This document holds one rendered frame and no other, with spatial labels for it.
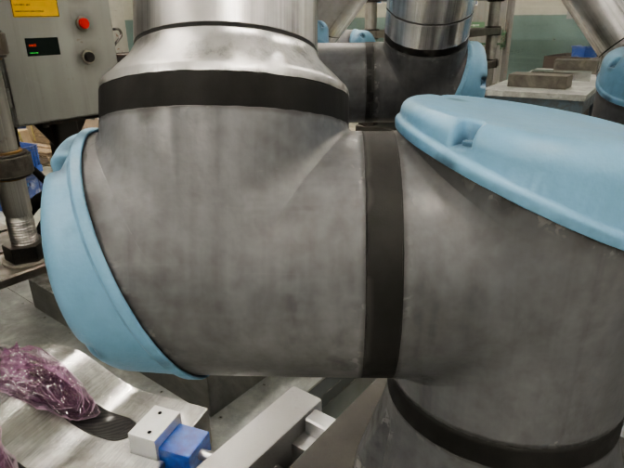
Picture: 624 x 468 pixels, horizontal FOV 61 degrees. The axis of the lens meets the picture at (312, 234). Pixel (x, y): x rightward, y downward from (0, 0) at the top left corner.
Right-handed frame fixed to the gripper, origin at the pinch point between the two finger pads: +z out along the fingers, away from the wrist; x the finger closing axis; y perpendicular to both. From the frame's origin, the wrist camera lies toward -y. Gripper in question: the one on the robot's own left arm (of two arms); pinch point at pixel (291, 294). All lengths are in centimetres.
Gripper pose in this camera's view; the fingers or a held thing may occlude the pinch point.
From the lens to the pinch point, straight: 74.4
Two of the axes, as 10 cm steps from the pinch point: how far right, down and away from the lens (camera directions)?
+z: 0.1, 9.3, 3.8
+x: 6.9, -2.8, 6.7
